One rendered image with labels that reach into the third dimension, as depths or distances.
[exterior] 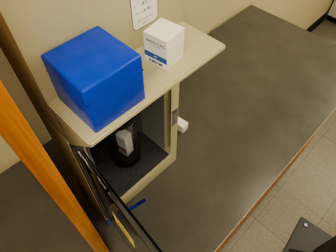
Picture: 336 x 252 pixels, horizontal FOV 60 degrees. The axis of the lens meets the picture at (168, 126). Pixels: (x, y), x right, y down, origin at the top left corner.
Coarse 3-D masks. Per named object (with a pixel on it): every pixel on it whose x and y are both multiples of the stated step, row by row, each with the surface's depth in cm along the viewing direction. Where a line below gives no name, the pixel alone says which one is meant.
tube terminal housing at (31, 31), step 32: (0, 0) 33; (32, 0) 36; (64, 0) 39; (96, 0) 42; (128, 0) 47; (160, 0) 52; (0, 32) 40; (32, 32) 38; (64, 32) 42; (128, 32) 51; (32, 64) 41; (32, 96) 53; (64, 160) 76; (128, 192) 92
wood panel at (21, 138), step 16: (0, 80) 29; (0, 96) 30; (0, 112) 31; (16, 112) 32; (0, 128) 32; (16, 128) 34; (16, 144) 35; (32, 144) 37; (32, 160) 39; (48, 160) 41; (48, 176) 43; (48, 192) 46; (64, 192) 49; (64, 208) 52; (80, 208) 56; (80, 224) 60; (96, 240) 71
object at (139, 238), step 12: (84, 156) 54; (96, 180) 54; (96, 192) 69; (108, 192) 50; (108, 204) 60; (120, 204) 49; (108, 216) 80; (120, 216) 53; (120, 228) 68; (132, 228) 48; (144, 240) 45
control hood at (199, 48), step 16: (192, 32) 57; (192, 48) 55; (208, 48) 55; (144, 64) 52; (176, 64) 52; (192, 64) 52; (144, 80) 49; (160, 80) 49; (176, 80) 50; (64, 112) 45; (128, 112) 45; (64, 128) 48; (80, 128) 43; (112, 128) 44; (80, 144) 46
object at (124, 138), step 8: (128, 128) 80; (112, 136) 82; (120, 136) 81; (128, 136) 83; (136, 136) 88; (112, 144) 86; (120, 144) 85; (128, 144) 86; (136, 144) 90; (112, 152) 91; (120, 152) 88; (128, 152) 89; (136, 152) 93; (120, 160) 92; (128, 160) 92
